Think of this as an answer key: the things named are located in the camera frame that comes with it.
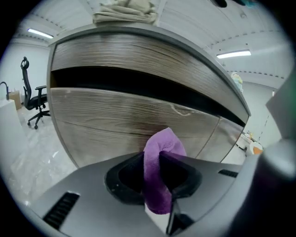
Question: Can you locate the large cardboard box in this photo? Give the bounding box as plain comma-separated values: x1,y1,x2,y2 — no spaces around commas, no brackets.
9,90,23,111

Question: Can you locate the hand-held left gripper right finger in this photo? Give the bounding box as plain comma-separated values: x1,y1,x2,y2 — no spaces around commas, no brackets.
159,151,243,234

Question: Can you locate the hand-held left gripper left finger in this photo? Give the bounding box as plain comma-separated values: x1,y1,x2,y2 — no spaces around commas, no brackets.
30,152,166,237

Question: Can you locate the black bathtub faucet set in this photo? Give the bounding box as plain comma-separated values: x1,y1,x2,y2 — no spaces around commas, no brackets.
0,81,10,101

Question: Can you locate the dark wooden sink cabinet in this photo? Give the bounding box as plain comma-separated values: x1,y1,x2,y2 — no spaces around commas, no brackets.
46,23,252,168

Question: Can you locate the ceiling tube light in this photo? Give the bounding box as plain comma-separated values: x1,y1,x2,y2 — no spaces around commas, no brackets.
216,50,252,59
26,27,54,39

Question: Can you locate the black office chair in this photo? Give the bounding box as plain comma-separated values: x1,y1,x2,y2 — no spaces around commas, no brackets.
20,56,51,130

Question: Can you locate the purple cloth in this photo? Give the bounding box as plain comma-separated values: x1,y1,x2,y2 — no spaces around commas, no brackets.
142,127,187,215

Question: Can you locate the beige towel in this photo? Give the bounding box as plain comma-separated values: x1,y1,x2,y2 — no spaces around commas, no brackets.
92,0,159,26

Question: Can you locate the dark wooden cabinet door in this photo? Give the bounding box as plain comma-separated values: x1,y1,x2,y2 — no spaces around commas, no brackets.
196,115,246,164
49,87,220,168

